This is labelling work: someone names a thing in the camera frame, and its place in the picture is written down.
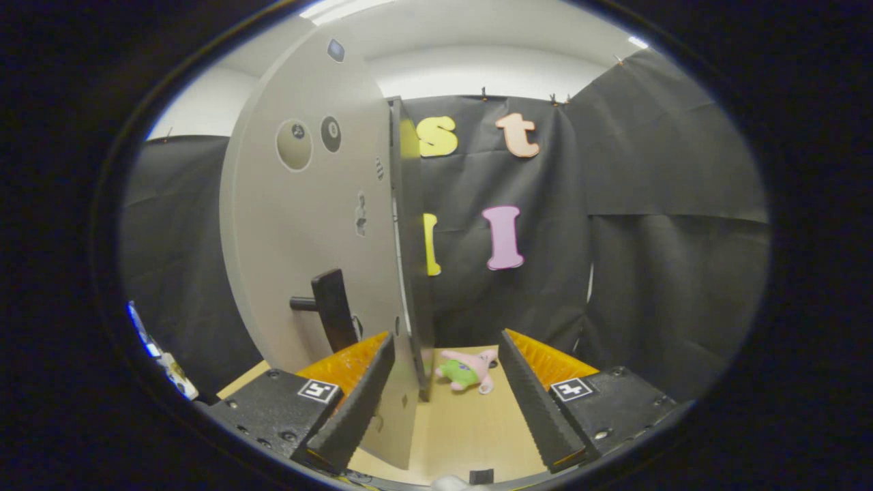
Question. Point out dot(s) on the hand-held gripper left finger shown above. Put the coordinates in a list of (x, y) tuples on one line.
[(358, 402)]

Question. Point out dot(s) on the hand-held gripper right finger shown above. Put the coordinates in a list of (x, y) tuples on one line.
[(535, 402)]

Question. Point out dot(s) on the grey shoe cabinet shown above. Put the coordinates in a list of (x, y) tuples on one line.
[(412, 239)]

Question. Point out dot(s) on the beige shoe cabinet door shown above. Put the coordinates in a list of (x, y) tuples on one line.
[(300, 225)]

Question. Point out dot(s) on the pink starfish plush toy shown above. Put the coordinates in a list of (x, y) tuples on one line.
[(470, 365)]

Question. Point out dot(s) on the black backdrop cloth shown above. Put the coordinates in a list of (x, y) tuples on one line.
[(648, 273)]

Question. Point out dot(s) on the white patterned object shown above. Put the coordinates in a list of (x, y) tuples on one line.
[(174, 375)]

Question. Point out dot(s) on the small ceiling light panel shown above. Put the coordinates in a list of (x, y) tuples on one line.
[(638, 42)]

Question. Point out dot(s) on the long ceiling light panel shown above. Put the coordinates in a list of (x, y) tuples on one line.
[(341, 10)]

